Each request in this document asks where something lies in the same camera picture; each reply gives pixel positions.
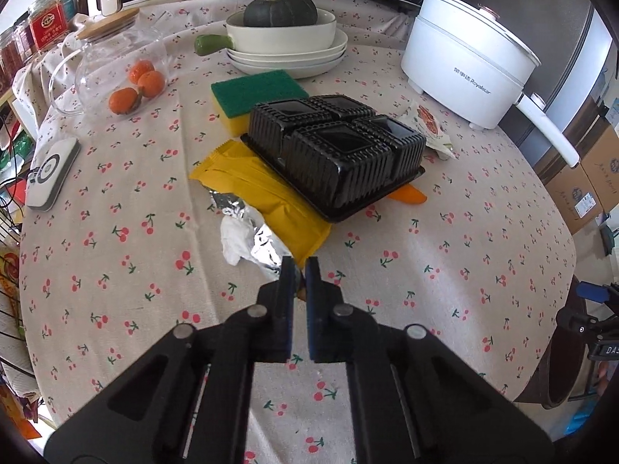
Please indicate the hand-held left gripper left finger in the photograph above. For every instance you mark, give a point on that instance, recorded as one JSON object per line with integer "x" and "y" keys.
{"x": 285, "y": 309}

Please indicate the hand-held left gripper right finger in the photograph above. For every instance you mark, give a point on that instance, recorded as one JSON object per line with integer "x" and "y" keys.
{"x": 317, "y": 309}

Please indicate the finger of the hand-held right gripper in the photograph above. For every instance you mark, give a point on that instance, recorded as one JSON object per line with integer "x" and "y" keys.
{"x": 587, "y": 324}
{"x": 594, "y": 292}

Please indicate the silver foil wrapper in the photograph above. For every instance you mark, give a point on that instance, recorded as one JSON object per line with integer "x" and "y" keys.
{"x": 261, "y": 246}

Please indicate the brown plastic bucket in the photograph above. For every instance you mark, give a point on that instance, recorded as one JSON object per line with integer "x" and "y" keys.
{"x": 541, "y": 382}

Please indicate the yellow wrapper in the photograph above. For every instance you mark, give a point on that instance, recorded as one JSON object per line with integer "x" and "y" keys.
{"x": 261, "y": 193}

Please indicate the orange wrapper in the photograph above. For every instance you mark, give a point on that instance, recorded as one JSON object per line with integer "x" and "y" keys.
{"x": 411, "y": 196}

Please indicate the black plastic tray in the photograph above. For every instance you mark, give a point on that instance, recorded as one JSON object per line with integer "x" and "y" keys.
{"x": 333, "y": 154}

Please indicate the white printed wrapper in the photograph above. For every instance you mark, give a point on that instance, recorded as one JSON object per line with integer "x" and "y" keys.
{"x": 428, "y": 123}

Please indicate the green yellow sponge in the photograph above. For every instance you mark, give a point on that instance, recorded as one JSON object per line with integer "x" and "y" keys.
{"x": 251, "y": 89}

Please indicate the cardboard box with white label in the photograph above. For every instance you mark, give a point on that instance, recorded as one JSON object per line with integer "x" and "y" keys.
{"x": 575, "y": 198}

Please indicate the cherry print tablecloth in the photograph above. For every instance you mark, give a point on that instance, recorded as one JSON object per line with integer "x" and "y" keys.
{"x": 145, "y": 261}

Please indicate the white plate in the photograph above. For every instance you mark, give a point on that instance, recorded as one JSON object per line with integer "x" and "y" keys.
{"x": 336, "y": 51}
{"x": 309, "y": 72}

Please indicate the white electric cooking pot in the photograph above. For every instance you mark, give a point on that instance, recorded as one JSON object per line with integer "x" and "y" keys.
{"x": 454, "y": 72}

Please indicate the orange tangerine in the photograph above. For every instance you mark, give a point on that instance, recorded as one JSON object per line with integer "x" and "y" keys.
{"x": 151, "y": 82}
{"x": 123, "y": 100}
{"x": 140, "y": 67}

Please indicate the grey refrigerator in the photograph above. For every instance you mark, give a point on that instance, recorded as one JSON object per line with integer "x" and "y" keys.
{"x": 556, "y": 24}

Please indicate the dark green squash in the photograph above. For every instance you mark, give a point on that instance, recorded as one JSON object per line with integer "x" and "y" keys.
{"x": 280, "y": 12}

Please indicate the glass pitcher with wooden lid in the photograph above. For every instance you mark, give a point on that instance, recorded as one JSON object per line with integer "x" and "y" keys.
{"x": 106, "y": 24}

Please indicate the jar with red label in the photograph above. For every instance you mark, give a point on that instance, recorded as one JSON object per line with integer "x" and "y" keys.
{"x": 22, "y": 38}
{"x": 46, "y": 22}

